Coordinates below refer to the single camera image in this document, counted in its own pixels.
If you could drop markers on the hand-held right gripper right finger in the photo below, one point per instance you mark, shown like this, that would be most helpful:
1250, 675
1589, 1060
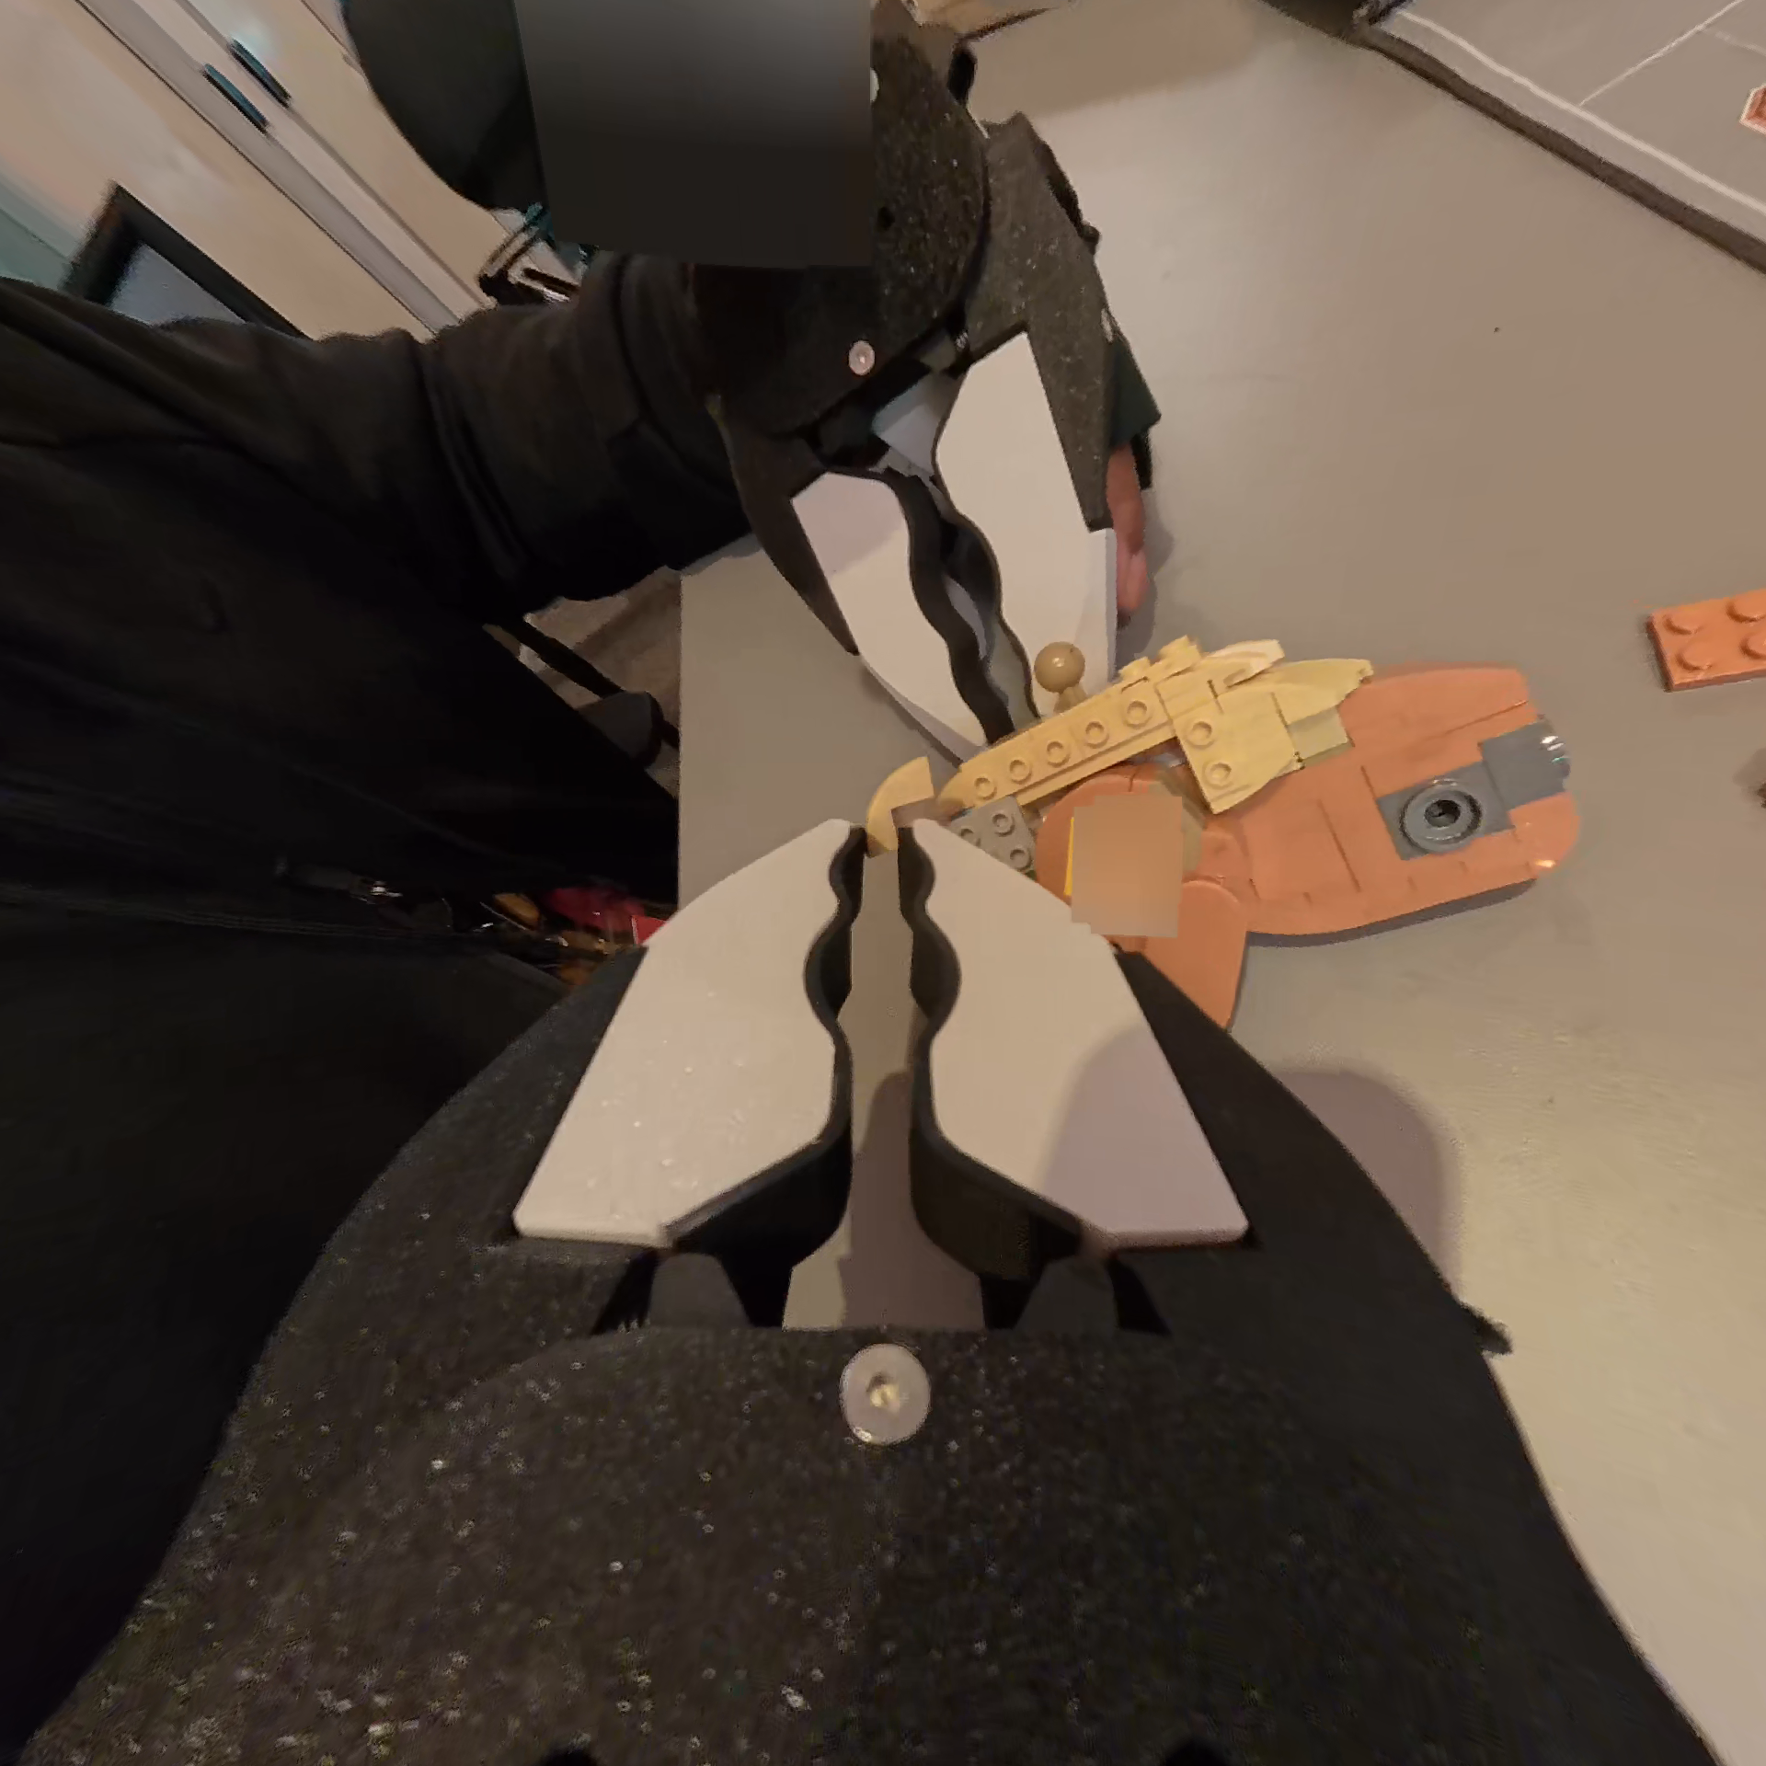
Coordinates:
1063, 1076

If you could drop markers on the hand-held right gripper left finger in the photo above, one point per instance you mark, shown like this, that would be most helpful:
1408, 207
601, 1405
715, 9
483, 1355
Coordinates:
690, 1062

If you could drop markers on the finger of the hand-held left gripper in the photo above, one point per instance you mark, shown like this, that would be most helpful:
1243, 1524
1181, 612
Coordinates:
1034, 497
862, 579

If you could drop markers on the tan and brown brick model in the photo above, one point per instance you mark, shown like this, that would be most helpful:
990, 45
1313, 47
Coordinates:
1379, 787

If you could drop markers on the person's left forearm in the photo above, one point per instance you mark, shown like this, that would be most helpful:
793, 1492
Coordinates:
552, 414

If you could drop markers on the grey desk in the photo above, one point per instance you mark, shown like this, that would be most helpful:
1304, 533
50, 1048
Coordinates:
1379, 414

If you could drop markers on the person's left hand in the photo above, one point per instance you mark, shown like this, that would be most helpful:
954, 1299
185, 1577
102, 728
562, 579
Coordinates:
1132, 538

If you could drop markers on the white cabinet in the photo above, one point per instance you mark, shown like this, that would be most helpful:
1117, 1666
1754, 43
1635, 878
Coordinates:
275, 136

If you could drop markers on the grey instruction booklet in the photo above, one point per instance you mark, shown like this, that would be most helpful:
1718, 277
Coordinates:
1586, 97

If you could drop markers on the reddish brown flat plate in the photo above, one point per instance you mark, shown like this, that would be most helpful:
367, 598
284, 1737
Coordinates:
1711, 641

